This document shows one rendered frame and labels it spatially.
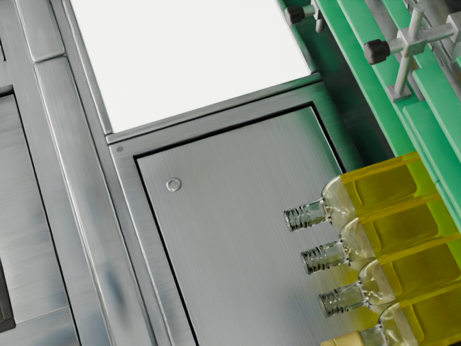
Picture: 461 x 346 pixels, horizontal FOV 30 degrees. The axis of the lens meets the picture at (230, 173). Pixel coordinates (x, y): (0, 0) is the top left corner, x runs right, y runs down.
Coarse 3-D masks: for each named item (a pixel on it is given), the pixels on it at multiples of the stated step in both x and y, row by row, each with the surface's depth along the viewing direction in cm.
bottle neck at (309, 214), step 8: (320, 200) 105; (296, 208) 105; (304, 208) 105; (312, 208) 104; (320, 208) 104; (288, 216) 104; (296, 216) 104; (304, 216) 104; (312, 216) 104; (320, 216) 104; (288, 224) 106; (296, 224) 104; (304, 224) 104; (312, 224) 105
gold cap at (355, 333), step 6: (354, 330) 97; (342, 336) 97; (348, 336) 96; (354, 336) 96; (360, 336) 96; (324, 342) 96; (330, 342) 96; (336, 342) 96; (342, 342) 96; (348, 342) 96; (354, 342) 96; (360, 342) 96
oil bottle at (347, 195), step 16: (400, 160) 106; (416, 160) 106; (336, 176) 105; (352, 176) 105; (368, 176) 105; (384, 176) 105; (400, 176) 105; (416, 176) 105; (336, 192) 104; (352, 192) 104; (368, 192) 104; (384, 192) 104; (400, 192) 104; (416, 192) 104; (336, 208) 103; (352, 208) 103; (368, 208) 103; (336, 224) 105
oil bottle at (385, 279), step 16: (432, 240) 101; (448, 240) 101; (384, 256) 100; (400, 256) 100; (416, 256) 100; (432, 256) 100; (448, 256) 100; (368, 272) 99; (384, 272) 99; (400, 272) 99; (416, 272) 99; (432, 272) 99; (448, 272) 99; (368, 288) 99; (384, 288) 98; (400, 288) 98; (416, 288) 98; (432, 288) 99; (368, 304) 100; (384, 304) 98
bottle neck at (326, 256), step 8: (336, 240) 103; (312, 248) 103; (320, 248) 102; (328, 248) 102; (336, 248) 102; (304, 256) 102; (312, 256) 102; (320, 256) 102; (328, 256) 102; (336, 256) 102; (344, 256) 102; (304, 264) 104; (312, 264) 101; (320, 264) 102; (328, 264) 102; (336, 264) 102; (312, 272) 102
